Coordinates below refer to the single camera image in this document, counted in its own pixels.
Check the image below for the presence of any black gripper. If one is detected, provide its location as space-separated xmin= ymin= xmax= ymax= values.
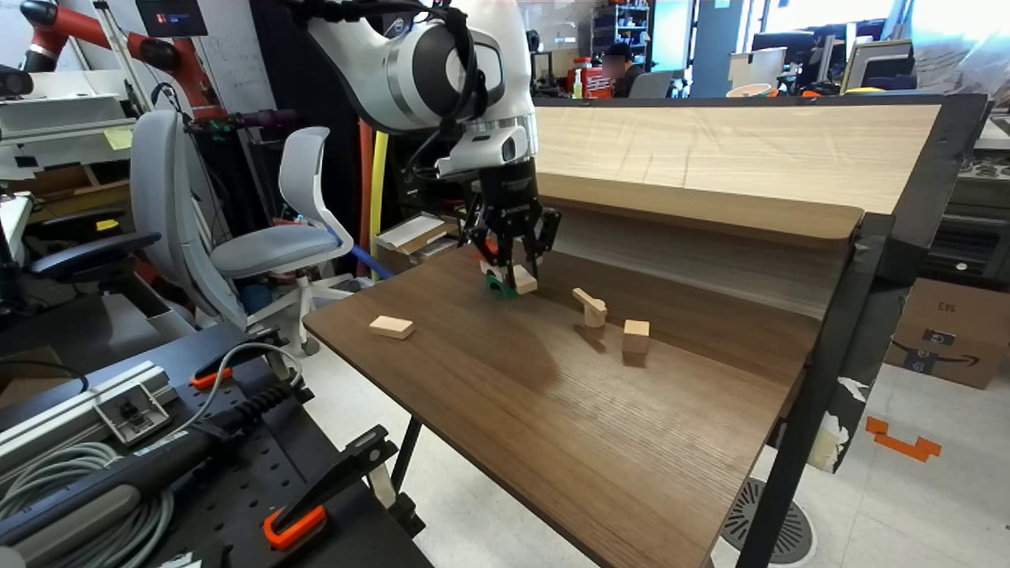
xmin=461 ymin=168 xmax=564 ymax=269

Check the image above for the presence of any stack of wooden boards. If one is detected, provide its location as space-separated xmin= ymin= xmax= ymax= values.
xmin=372 ymin=212 xmax=467 ymax=276

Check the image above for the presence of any green block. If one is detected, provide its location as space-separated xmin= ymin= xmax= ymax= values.
xmin=480 ymin=269 xmax=519 ymax=302

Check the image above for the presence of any T-shaped wooden block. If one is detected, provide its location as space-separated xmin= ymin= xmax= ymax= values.
xmin=567 ymin=284 xmax=614 ymax=331

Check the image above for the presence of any yellow vertical strip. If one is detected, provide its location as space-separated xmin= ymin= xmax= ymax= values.
xmin=357 ymin=120 xmax=391 ymax=254

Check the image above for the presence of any small wooden cube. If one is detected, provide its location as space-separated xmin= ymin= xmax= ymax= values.
xmin=620 ymin=314 xmax=654 ymax=361

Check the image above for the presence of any brown wooden shelf board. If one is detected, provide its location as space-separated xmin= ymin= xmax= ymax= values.
xmin=534 ymin=169 xmax=871 ymax=246

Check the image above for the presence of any person in background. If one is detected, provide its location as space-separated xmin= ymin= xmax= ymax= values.
xmin=601 ymin=40 xmax=641 ymax=104

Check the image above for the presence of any light wooden backboard panel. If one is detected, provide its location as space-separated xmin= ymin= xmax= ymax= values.
xmin=534 ymin=102 xmax=943 ymax=217

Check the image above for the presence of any grey mesh office chair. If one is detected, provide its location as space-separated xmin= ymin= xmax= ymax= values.
xmin=26 ymin=108 xmax=230 ymax=329

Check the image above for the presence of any black perforated workbench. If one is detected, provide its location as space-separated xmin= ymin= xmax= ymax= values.
xmin=0 ymin=319 xmax=435 ymax=568

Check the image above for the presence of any round floor drain grate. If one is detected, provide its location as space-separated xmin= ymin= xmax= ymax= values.
xmin=718 ymin=477 xmax=819 ymax=568

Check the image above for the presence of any grey monitor back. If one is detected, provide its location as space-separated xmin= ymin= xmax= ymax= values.
xmin=841 ymin=38 xmax=920 ymax=96

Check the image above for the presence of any orange floor tape marker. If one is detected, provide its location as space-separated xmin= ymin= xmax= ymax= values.
xmin=862 ymin=413 xmax=943 ymax=467

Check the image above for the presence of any cardboard box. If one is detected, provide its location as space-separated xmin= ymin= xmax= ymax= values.
xmin=880 ymin=273 xmax=1010 ymax=392

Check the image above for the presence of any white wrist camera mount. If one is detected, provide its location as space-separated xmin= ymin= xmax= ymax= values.
xmin=433 ymin=127 xmax=534 ymax=183

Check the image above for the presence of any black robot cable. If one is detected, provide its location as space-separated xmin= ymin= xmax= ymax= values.
xmin=439 ymin=6 xmax=495 ymax=123

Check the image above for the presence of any grey chair white frame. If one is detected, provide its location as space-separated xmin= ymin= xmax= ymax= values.
xmin=210 ymin=123 xmax=368 ymax=356

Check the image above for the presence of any white cable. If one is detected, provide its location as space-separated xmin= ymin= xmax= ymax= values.
xmin=172 ymin=342 xmax=310 ymax=445

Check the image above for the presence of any black clamp orange handle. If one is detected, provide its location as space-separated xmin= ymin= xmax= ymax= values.
xmin=260 ymin=422 xmax=404 ymax=559
xmin=185 ymin=361 xmax=240 ymax=396

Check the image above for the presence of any black metal table frame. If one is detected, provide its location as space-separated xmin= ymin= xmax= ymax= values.
xmin=387 ymin=90 xmax=999 ymax=568

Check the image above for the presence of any aluminium extrusion rail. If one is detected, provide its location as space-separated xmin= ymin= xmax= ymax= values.
xmin=0 ymin=356 xmax=178 ymax=477

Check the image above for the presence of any grey cable bundle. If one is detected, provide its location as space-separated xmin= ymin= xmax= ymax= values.
xmin=0 ymin=436 xmax=178 ymax=568

